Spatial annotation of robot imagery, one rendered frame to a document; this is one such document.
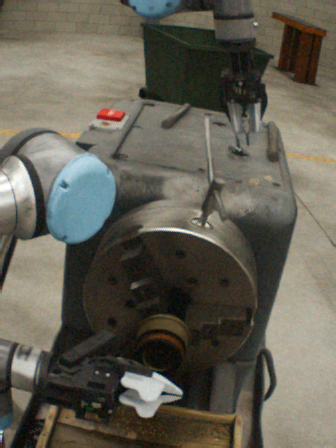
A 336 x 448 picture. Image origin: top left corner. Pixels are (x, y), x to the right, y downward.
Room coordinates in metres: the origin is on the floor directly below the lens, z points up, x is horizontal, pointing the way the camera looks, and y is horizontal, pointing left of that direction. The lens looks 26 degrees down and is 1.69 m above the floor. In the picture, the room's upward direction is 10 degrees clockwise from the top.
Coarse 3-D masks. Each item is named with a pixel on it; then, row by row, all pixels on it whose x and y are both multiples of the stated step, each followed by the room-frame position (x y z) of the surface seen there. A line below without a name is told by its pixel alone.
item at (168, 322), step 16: (144, 320) 0.83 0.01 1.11; (160, 320) 0.82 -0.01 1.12; (176, 320) 0.82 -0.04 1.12; (144, 336) 0.79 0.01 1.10; (160, 336) 0.78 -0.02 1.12; (176, 336) 0.79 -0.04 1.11; (144, 352) 0.80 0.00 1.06; (160, 352) 0.82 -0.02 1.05; (176, 352) 0.77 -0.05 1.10; (160, 368) 0.77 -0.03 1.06; (176, 368) 0.77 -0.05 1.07
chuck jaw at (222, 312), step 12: (192, 312) 0.88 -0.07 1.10; (204, 312) 0.89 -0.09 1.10; (216, 312) 0.89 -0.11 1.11; (228, 312) 0.89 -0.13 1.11; (240, 312) 0.89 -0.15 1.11; (252, 312) 0.91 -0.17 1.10; (192, 324) 0.85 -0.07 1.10; (204, 324) 0.85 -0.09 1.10; (216, 324) 0.85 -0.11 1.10; (228, 324) 0.87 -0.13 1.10; (240, 324) 0.87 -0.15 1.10; (192, 336) 0.84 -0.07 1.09; (204, 336) 0.85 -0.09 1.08; (216, 336) 0.85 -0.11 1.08; (240, 336) 0.87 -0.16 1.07
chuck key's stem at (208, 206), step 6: (216, 180) 0.95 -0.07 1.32; (222, 180) 0.96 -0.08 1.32; (210, 186) 0.96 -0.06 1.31; (216, 186) 0.95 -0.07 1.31; (222, 186) 0.95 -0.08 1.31; (210, 192) 0.95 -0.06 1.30; (204, 198) 0.96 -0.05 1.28; (210, 198) 0.95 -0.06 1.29; (204, 204) 0.95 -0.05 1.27; (210, 204) 0.95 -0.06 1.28; (204, 210) 0.95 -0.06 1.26; (210, 210) 0.95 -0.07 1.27; (204, 216) 0.95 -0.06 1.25; (198, 222) 0.96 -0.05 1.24; (204, 222) 0.95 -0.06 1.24
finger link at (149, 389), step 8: (128, 376) 0.68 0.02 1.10; (136, 376) 0.68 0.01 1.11; (160, 376) 0.69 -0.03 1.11; (128, 384) 0.66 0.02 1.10; (136, 384) 0.67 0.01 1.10; (144, 384) 0.67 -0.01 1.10; (152, 384) 0.67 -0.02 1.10; (160, 384) 0.68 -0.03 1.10; (168, 384) 0.68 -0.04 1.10; (144, 392) 0.65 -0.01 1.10; (152, 392) 0.66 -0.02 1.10; (160, 392) 0.66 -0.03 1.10; (168, 392) 0.68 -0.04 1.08; (176, 392) 0.68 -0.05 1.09; (144, 400) 0.64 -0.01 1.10; (152, 400) 0.64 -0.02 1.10
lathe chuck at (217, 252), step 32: (128, 224) 0.97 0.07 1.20; (160, 224) 0.94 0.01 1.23; (192, 224) 0.95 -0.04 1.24; (224, 224) 1.00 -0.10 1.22; (96, 256) 0.93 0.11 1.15; (160, 256) 0.92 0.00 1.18; (192, 256) 0.92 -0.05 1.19; (224, 256) 0.91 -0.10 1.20; (96, 288) 0.92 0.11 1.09; (128, 288) 0.92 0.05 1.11; (192, 288) 0.92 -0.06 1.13; (224, 288) 0.91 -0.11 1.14; (256, 288) 0.94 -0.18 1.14; (96, 320) 0.92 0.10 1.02; (128, 320) 0.92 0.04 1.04; (192, 352) 0.91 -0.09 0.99; (224, 352) 0.91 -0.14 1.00
